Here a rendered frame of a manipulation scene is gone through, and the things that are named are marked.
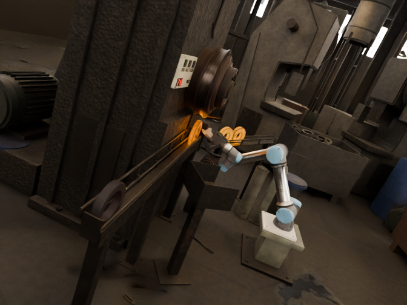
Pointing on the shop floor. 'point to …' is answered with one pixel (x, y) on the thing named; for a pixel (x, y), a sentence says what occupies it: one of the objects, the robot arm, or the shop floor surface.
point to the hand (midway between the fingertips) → (202, 131)
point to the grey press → (381, 158)
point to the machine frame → (121, 100)
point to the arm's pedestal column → (266, 257)
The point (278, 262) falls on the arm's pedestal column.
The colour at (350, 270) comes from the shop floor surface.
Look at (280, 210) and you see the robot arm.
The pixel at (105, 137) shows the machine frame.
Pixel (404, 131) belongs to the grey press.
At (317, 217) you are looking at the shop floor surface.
